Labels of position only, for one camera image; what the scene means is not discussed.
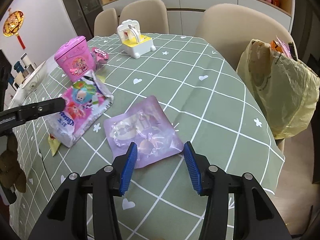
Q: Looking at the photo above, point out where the gold red snack bag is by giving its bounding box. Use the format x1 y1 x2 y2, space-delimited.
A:
48 134 61 156

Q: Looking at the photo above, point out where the pink cartoon snack bag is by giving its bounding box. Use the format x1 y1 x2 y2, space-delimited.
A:
47 70 114 148

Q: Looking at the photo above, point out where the purple snack bag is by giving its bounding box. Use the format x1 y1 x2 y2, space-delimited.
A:
104 96 183 168

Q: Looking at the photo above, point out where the gloved left hand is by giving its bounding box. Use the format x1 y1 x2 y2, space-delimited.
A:
1 131 27 193

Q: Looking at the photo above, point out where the white bowl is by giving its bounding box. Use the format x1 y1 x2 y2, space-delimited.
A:
21 61 47 92

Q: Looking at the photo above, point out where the pink toy box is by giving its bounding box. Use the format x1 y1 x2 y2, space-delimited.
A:
54 36 95 82

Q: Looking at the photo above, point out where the beige far chair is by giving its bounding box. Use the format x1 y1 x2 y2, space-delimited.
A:
94 8 118 37

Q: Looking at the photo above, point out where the white yellow toy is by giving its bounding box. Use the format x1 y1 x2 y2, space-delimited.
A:
117 20 156 59

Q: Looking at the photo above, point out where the green checked tablecloth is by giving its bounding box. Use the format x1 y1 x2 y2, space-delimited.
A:
10 34 285 239

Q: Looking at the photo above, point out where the beige middle chair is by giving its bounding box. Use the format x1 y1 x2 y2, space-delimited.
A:
119 0 169 34

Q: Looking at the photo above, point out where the beige chair near bin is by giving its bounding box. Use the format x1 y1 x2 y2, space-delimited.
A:
195 3 293 69

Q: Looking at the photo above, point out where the chinese knot wall ornament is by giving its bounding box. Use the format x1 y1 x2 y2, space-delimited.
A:
3 8 25 50

